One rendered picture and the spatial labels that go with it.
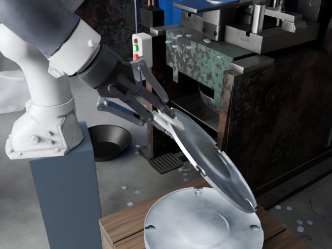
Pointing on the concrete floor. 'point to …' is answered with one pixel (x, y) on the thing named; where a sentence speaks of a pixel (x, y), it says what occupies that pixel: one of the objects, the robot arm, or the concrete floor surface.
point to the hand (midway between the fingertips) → (168, 121)
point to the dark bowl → (108, 141)
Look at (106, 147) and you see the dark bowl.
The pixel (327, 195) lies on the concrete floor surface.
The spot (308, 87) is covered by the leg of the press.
